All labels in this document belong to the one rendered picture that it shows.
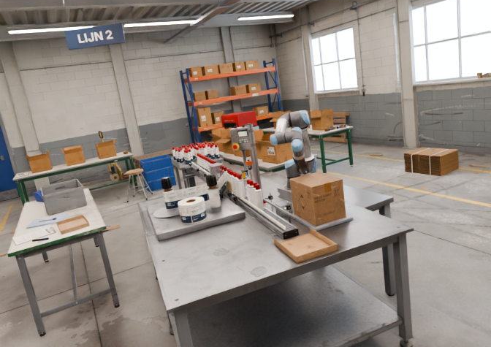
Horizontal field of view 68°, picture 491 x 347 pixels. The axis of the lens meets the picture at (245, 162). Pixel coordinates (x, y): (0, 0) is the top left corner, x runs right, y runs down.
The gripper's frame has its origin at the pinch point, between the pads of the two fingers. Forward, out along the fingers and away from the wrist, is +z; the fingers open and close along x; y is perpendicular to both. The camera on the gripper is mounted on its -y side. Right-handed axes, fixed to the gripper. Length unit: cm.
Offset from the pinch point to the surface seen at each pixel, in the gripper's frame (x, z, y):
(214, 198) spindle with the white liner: 69, 9, 18
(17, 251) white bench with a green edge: 231, -2, 44
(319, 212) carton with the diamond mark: 5.8, -10.7, -38.4
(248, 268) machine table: 59, -38, -63
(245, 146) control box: 30, 9, 52
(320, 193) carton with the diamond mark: 0.4, -18.9, -30.3
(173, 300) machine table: 98, -58, -69
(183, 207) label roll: 91, -8, 12
